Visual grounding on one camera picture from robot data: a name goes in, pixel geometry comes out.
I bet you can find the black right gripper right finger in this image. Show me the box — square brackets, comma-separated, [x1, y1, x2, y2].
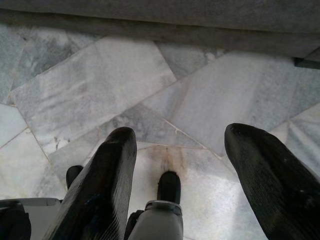
[224, 122, 320, 240]

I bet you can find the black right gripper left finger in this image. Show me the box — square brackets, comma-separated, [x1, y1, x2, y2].
[42, 126, 137, 240]

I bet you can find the silver robot right leg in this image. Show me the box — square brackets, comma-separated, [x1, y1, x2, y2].
[124, 170, 185, 240]

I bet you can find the dark grey sofa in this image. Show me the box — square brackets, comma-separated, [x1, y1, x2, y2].
[0, 0, 320, 70]

